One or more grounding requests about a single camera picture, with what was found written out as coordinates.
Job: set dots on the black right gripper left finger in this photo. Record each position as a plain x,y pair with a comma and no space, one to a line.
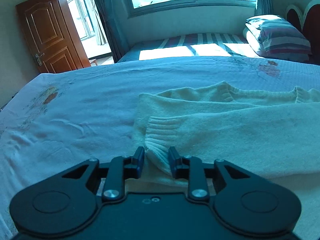
120,169

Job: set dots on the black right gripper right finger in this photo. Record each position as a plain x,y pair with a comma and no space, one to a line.
191,169

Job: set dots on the cream knitted sweater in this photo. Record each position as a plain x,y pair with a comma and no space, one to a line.
272,134

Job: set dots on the floral white bed sheet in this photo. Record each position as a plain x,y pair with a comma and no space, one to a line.
59,120

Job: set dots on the striped bed sheet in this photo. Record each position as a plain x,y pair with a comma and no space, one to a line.
201,44

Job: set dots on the brown wooden door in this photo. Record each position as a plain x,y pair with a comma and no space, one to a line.
51,36

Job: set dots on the striped folded quilt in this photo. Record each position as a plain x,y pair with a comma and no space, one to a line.
273,37

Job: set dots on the dark teal curtain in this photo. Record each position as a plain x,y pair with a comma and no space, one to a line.
116,39

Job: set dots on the red white headboard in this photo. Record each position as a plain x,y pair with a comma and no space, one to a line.
307,23

